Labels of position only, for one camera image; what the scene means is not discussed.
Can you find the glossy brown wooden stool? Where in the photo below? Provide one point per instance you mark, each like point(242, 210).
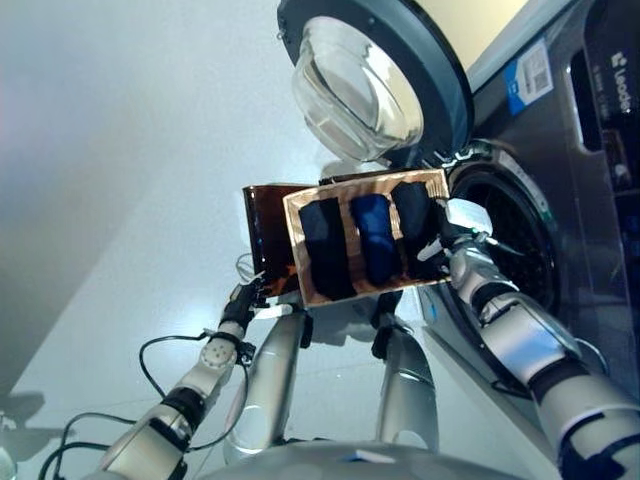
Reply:
point(267, 230)

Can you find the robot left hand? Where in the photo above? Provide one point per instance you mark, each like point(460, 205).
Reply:
point(242, 302)

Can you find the robot left silver leg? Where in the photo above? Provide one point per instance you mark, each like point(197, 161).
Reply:
point(275, 380)

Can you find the dark grey front-load washing machine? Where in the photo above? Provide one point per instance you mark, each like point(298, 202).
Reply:
point(550, 175)

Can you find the round glass washer door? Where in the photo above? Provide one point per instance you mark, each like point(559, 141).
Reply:
point(360, 90)

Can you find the robot right silver leg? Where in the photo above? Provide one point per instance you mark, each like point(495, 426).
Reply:
point(407, 390)

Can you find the robot left silver arm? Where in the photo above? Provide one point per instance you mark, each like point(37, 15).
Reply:
point(165, 415)

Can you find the grey robot torso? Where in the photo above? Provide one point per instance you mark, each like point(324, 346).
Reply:
point(310, 462)

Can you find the blue cloth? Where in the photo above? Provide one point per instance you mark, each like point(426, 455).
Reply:
point(375, 235)

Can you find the blue white energy label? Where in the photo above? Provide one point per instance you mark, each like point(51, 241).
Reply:
point(530, 75)

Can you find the robot right silver arm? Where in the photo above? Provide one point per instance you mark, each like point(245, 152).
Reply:
point(530, 345)

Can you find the rectangular woven wicker basket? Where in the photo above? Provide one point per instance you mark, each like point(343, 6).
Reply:
point(350, 292)

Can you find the robot silver leg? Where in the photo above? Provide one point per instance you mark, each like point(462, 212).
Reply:
point(275, 380)
point(407, 390)

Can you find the long black cloth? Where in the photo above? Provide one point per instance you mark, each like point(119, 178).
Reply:
point(325, 250)

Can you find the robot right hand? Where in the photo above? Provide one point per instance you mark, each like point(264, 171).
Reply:
point(467, 220)

